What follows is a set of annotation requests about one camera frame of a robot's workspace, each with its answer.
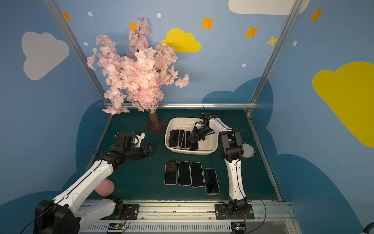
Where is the white round lid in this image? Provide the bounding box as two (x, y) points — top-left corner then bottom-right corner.
(242, 143), (255, 159)

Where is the circuit board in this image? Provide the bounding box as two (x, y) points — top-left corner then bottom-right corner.
(107, 223), (126, 233)
(230, 222), (246, 234)

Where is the phone white case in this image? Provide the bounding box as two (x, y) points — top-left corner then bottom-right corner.
(177, 161), (191, 187)

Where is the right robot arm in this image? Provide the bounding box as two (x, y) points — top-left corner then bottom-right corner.
(188, 112), (248, 214)

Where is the white plastic storage box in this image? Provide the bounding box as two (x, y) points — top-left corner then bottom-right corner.
(164, 118), (218, 155)

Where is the phone salmon case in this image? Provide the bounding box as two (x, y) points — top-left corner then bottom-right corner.
(178, 129), (186, 149)

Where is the pink cherry blossom tree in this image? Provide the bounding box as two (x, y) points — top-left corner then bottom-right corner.
(87, 18), (189, 127)

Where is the phone light pink case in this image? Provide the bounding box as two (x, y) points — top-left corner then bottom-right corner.
(190, 162), (204, 188)

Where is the pink spray bottle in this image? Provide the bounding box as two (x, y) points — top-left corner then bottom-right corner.
(95, 178), (115, 197)

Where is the right circuit board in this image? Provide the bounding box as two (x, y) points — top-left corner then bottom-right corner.
(230, 222), (246, 234)

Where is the phone blue case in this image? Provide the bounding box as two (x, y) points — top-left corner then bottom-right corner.
(190, 142), (199, 151)

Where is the brown tree base plate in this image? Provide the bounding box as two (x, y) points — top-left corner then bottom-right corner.
(145, 120), (168, 135)

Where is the phone cream case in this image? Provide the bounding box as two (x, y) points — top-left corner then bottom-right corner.
(168, 129), (180, 148)

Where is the phone beige case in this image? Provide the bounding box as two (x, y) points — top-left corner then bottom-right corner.
(203, 168), (220, 196)

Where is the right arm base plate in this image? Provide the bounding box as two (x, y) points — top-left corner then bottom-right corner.
(214, 202), (255, 220)

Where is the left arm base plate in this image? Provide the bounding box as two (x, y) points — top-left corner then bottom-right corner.
(101, 204), (139, 220)

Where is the left circuit board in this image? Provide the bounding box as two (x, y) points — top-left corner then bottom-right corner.
(107, 223), (126, 233)

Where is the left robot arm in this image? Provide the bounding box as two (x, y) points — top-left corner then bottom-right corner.
(33, 133), (157, 234)

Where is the phone coral case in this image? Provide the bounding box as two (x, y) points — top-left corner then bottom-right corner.
(184, 131), (191, 150)

